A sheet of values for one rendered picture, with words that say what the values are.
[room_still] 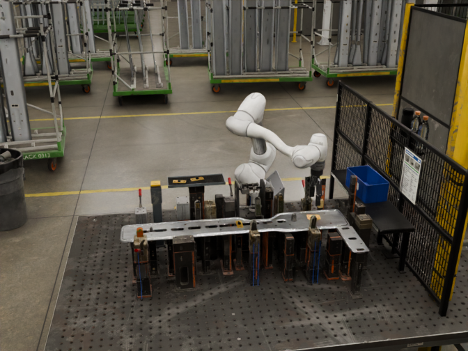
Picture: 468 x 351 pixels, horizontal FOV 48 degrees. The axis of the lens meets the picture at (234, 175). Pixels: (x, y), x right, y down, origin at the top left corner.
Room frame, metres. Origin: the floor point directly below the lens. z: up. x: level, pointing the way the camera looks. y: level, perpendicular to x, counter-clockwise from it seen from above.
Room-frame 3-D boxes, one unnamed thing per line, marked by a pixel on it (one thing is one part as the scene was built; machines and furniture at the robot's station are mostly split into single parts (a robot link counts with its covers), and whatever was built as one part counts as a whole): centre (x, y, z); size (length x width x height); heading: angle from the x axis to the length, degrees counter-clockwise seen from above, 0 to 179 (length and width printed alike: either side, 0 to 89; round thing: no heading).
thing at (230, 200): (2.99, 0.03, 0.89); 0.13 x 0.11 x 0.38; 9
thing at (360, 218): (2.78, -0.78, 0.88); 0.08 x 0.08 x 0.36; 9
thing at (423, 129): (2.96, -1.13, 1.53); 0.06 x 0.06 x 0.20
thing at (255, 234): (2.63, -0.12, 0.87); 0.12 x 0.09 x 0.35; 9
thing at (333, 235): (2.69, -0.59, 0.84); 0.11 x 0.10 x 0.28; 9
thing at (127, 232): (2.78, -0.01, 1.00); 1.38 x 0.22 x 0.02; 99
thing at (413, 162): (2.85, -1.05, 1.30); 0.23 x 0.02 x 0.31; 9
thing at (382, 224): (3.13, -0.89, 1.02); 0.90 x 0.22 x 0.03; 9
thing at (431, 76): (4.98, -1.87, 1.00); 1.34 x 0.14 x 2.00; 8
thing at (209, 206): (2.92, 0.15, 0.89); 0.13 x 0.11 x 0.38; 9
